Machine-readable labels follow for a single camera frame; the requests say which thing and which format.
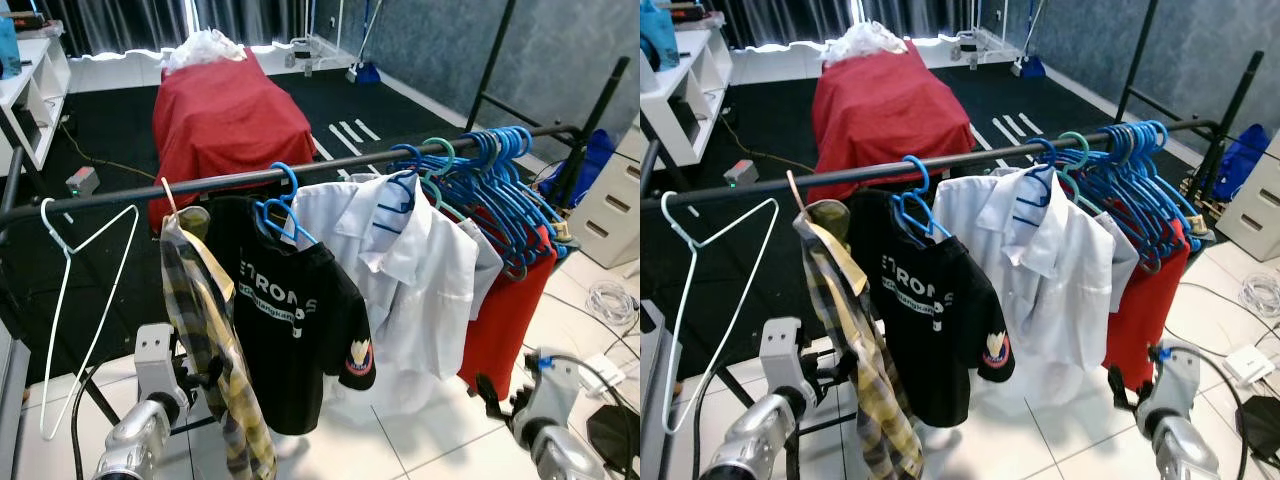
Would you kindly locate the wooden hanger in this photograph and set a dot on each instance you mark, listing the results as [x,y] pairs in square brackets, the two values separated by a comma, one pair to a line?
[795,190]
[168,195]

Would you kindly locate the small grey device green light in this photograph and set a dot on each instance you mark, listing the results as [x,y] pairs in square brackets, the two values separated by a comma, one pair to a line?
[82,182]
[740,173]

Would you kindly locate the white collared shirt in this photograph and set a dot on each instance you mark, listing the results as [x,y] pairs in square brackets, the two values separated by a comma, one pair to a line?
[1050,290]
[420,290]

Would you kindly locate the black square object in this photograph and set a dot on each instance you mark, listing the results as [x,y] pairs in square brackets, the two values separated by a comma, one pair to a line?
[1262,425]
[612,430]

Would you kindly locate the black metal clothes rack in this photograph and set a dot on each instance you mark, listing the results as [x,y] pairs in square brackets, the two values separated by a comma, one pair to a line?
[120,197]
[720,192]

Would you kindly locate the white power adapter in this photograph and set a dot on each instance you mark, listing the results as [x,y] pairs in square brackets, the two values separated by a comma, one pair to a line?
[1248,365]
[600,372]

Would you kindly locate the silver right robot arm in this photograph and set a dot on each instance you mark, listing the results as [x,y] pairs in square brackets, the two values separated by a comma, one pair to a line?
[1185,450]
[565,450]

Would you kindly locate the red cloth covered table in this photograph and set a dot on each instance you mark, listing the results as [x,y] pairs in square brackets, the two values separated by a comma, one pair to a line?
[225,120]
[885,110]

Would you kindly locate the white shelf unit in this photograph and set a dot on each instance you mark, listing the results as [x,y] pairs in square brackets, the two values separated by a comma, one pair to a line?
[45,80]
[690,100]

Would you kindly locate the white cloth pile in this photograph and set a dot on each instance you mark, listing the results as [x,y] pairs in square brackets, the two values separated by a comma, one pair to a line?
[205,50]
[865,42]

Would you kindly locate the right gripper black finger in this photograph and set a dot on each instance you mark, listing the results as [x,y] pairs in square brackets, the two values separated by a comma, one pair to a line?
[1117,385]
[485,390]

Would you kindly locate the white drawer cabinet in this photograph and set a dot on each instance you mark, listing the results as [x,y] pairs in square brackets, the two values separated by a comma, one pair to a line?
[610,220]
[1255,210]

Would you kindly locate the blue bag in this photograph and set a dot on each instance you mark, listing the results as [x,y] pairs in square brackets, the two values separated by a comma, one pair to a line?
[590,160]
[1240,155]

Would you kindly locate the yellow grey plaid shirt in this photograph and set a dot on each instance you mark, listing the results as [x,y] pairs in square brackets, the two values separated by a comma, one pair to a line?
[850,310]
[205,330]

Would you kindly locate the black printed T-shirt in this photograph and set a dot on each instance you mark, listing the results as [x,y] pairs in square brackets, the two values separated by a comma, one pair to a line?
[290,340]
[930,330]

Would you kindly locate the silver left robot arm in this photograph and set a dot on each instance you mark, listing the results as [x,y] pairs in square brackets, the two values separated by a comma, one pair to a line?
[130,440]
[760,440]

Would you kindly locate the teal cloth bag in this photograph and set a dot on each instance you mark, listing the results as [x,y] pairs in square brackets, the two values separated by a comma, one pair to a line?
[658,35]
[5,45]

